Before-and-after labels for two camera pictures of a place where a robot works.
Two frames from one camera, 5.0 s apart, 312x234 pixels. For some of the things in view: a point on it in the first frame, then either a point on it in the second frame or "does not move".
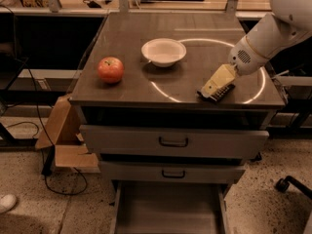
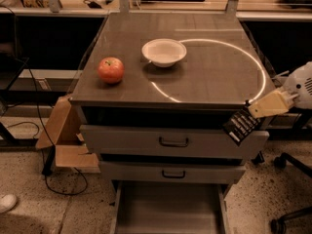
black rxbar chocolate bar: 224,92 -> 240,125
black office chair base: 284,183 -> 278,225
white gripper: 246,59 -> 300,86
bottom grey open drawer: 170,207 does not move
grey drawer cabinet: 141,116 does not move
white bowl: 164,52 does not move
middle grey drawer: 169,173 does not move
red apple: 110,69 does not move
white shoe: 7,202 does not move
